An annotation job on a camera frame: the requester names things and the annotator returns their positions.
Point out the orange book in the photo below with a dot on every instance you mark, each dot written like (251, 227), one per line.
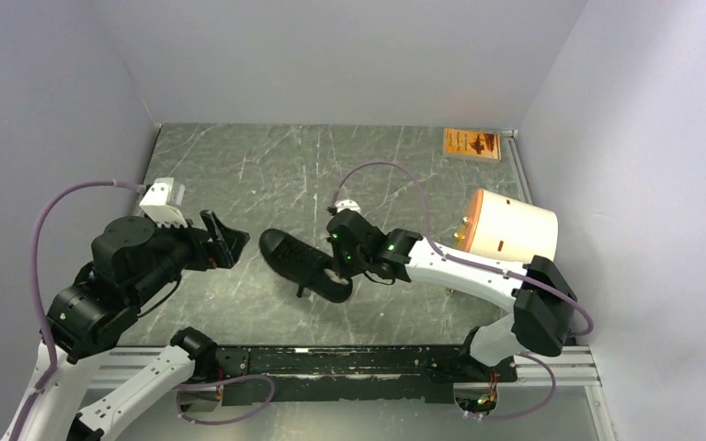
(472, 145)

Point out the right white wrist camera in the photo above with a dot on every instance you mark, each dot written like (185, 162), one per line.
(348, 204)

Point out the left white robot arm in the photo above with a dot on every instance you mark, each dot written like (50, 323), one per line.
(83, 324)

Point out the aluminium frame rail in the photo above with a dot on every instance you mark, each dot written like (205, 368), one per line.
(574, 367)

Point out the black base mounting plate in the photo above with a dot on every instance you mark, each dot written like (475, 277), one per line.
(262, 385)

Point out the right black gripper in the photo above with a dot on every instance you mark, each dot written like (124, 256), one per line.
(338, 264)

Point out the black canvas shoe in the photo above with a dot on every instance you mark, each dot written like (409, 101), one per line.
(303, 265)

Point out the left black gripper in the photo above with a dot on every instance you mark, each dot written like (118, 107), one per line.
(225, 244)

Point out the white cylindrical lampshade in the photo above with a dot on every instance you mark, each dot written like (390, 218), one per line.
(504, 228)

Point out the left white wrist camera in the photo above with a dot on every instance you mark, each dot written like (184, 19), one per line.
(162, 201)

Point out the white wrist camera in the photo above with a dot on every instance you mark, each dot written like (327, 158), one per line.
(348, 204)
(162, 201)

